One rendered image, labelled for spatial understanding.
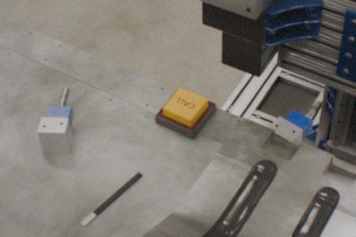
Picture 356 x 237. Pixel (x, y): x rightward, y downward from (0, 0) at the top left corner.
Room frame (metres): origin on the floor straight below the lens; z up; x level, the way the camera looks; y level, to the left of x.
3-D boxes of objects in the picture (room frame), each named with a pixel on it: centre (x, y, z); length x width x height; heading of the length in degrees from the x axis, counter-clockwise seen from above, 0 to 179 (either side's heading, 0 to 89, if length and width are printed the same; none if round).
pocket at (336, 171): (0.67, -0.25, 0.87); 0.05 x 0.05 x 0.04; 56
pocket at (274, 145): (0.73, -0.16, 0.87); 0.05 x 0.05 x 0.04; 56
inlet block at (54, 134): (0.88, 0.21, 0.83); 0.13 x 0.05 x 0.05; 174
